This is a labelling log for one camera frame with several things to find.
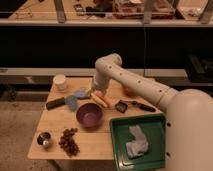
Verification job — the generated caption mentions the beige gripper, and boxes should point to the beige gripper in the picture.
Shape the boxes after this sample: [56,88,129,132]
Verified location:
[86,82,108,98]

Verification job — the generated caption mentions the yellow banana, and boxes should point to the yellow banana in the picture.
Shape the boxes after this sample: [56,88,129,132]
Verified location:
[91,93,108,108]

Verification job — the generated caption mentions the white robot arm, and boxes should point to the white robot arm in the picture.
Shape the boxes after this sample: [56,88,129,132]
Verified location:
[90,53,213,171]

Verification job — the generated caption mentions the purple bowl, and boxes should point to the purple bowl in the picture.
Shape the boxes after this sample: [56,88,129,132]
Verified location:
[76,103,103,128]

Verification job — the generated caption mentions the orange carrot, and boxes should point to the orange carrot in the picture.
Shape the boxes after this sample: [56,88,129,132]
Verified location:
[96,91,114,108]

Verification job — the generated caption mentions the small black square dish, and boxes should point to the small black square dish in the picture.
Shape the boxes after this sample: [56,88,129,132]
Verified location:
[115,101,128,113]

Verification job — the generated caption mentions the red apple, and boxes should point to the red apple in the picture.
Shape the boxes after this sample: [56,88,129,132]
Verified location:
[122,86,134,97]

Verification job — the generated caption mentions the wooden table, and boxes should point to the wooden table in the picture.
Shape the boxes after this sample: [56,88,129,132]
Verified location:
[28,77,161,160]

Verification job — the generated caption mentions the white paper cup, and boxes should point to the white paper cup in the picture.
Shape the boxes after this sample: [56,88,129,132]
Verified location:
[53,74,67,91]

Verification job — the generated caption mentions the bunch of dark grapes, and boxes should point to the bunch of dark grapes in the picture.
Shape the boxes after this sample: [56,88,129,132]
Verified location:
[59,128,80,156]

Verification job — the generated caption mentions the green plastic tray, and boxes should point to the green plastic tray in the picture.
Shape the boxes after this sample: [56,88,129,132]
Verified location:
[110,114,165,171]

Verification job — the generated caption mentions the white crumpled cloth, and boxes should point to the white crumpled cloth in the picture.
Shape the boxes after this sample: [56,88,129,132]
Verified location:
[126,125,149,159]

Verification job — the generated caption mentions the small metal cup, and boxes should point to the small metal cup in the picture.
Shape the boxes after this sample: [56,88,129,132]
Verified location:
[37,132,53,149]

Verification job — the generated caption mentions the black handled knife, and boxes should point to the black handled knife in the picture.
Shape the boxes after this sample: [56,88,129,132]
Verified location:
[129,101,156,112]

